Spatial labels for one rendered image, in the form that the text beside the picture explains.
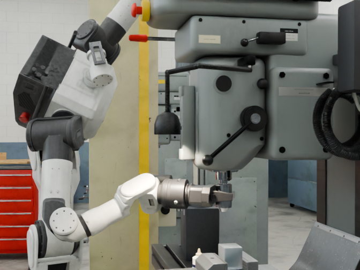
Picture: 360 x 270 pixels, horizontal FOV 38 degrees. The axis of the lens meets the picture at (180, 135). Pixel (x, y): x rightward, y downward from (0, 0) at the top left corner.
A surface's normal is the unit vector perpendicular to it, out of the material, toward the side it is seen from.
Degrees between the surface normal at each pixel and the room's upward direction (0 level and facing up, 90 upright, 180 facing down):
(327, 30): 90
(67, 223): 70
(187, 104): 90
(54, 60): 58
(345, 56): 90
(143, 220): 90
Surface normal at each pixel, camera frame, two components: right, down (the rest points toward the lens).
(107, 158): 0.20, 0.01
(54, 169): 0.14, -0.33
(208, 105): -0.47, 0.00
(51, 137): -0.09, -0.33
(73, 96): 0.43, -0.53
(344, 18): -0.98, 0.00
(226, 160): 0.17, 0.55
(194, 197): -0.23, 0.01
